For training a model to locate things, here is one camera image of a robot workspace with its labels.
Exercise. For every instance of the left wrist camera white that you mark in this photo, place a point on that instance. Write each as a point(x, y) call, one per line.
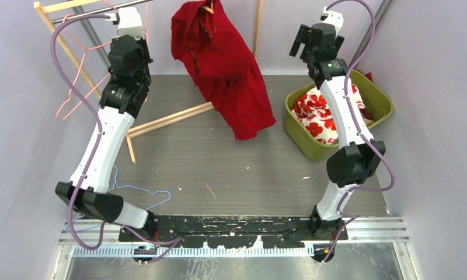
point(128, 21)

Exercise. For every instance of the green plastic laundry basket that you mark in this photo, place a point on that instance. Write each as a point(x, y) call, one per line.
point(378, 103)

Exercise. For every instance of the red garment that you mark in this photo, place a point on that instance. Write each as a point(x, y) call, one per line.
point(222, 66)

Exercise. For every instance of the pink wire hanger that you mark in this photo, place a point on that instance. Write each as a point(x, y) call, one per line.
point(94, 87)

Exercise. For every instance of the wooden clothes rack frame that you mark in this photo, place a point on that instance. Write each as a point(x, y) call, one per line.
point(62, 10)

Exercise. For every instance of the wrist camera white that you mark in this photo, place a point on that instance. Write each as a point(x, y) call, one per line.
point(333, 18)
point(128, 21)

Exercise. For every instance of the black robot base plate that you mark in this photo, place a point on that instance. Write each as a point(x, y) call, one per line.
point(237, 232)

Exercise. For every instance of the aluminium floor rail front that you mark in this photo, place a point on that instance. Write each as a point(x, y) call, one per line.
point(359, 231)

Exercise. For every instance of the poppy print white skirt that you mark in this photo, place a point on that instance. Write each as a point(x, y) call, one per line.
point(313, 112)

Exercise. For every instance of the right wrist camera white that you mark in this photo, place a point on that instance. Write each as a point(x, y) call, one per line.
point(333, 18)

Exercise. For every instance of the aluminium corner rail right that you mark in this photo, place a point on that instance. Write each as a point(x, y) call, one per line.
point(376, 21)

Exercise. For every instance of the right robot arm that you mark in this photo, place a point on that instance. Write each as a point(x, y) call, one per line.
point(359, 154)

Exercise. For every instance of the red polka dot skirt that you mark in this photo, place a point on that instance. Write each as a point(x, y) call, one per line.
point(366, 114)

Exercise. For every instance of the blue wire hanger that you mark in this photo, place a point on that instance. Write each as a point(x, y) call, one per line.
point(116, 185)

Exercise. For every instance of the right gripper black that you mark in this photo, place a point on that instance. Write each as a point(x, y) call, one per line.
point(303, 38)

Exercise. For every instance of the crumpled red cloth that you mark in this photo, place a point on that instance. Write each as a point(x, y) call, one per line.
point(369, 76)

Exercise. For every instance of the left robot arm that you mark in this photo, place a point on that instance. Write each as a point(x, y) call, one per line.
point(121, 101)

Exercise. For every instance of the metal clothes rail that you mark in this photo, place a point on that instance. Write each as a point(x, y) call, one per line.
point(102, 10)

